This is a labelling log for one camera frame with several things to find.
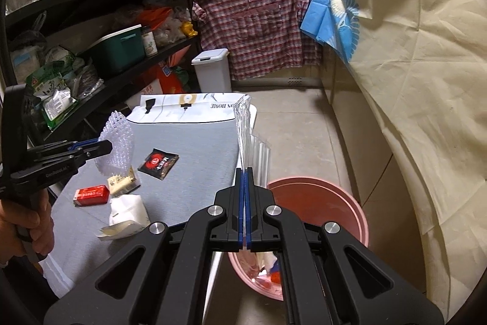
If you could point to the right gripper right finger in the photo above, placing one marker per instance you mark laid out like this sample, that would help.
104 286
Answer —
259 234

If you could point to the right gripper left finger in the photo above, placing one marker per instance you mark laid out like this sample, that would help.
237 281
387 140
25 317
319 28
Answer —
229 231

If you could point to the red plastic bag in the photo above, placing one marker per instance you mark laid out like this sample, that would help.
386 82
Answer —
275 276

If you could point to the clear plastic wrapper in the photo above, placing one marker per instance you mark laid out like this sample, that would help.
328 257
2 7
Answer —
254 152

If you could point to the beige tissue pack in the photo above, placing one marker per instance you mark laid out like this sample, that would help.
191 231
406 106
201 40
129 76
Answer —
123 184

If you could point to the black crab snack packet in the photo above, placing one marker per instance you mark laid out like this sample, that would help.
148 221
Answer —
158 163

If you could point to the white foam net sleeve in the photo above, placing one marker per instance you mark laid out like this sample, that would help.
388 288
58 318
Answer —
119 133

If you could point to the white paper box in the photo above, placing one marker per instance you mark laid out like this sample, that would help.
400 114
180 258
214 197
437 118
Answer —
128 217

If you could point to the white small trash bin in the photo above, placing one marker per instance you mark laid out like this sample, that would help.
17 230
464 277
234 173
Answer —
212 71

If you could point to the person's left hand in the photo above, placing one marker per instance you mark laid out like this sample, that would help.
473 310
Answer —
37 220

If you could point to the pink plastic bucket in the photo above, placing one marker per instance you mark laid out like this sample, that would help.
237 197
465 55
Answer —
315 201

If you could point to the red cigarette box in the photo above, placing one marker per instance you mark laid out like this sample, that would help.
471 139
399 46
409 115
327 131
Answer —
93 195

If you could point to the green food packet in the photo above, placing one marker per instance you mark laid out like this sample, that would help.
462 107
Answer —
56 98

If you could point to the grey table mat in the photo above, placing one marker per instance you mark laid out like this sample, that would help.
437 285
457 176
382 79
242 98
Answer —
186 149

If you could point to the green storage box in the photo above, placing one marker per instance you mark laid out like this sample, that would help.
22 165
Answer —
119 49

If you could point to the black shelf rack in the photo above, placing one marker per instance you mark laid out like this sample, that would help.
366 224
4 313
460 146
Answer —
78 24

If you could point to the white label jar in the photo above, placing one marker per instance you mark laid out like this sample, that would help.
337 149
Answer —
149 43

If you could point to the yellow toy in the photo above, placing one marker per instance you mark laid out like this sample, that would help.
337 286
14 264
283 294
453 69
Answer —
187 29

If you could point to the red plaid shirt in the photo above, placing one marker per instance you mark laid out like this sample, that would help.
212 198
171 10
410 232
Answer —
262 36

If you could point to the blue patterned cloth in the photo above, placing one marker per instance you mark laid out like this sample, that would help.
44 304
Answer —
335 23

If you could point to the cream cloth sheet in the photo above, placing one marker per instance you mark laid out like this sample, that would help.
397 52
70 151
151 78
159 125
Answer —
422 67

